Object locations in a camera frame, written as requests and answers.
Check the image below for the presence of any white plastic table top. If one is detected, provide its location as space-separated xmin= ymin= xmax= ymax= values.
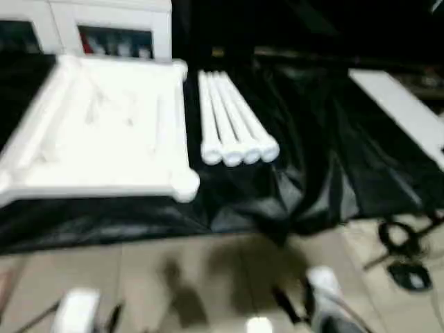
xmin=0 ymin=55 xmax=201 ymax=205

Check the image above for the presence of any white plastic table leg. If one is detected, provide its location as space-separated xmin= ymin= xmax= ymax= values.
xmin=213 ymin=70 xmax=264 ymax=166
xmin=219 ymin=70 xmax=281 ymax=163
xmin=197 ymin=70 xmax=223 ymax=166
xmin=206 ymin=70 xmax=246 ymax=168

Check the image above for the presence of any black oval floor object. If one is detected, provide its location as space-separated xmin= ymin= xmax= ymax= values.
xmin=388 ymin=262 xmax=433 ymax=291

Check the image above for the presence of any black plastic mat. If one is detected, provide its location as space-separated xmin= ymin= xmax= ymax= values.
xmin=0 ymin=51 xmax=444 ymax=257

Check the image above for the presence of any white flat board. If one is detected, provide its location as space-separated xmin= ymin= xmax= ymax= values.
xmin=348 ymin=68 xmax=444 ymax=155

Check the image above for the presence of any black backdrop cloth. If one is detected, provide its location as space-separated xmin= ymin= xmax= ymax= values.
xmin=172 ymin=0 xmax=444 ymax=60

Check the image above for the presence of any white sideboard cabinet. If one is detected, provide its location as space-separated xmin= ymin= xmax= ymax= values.
xmin=0 ymin=0 xmax=173 ymax=63

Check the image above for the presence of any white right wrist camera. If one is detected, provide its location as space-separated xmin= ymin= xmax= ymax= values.
xmin=307 ymin=266 xmax=343 ymax=296

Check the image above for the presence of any coiled black floor cable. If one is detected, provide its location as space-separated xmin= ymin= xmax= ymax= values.
xmin=377 ymin=221 xmax=431 ymax=259

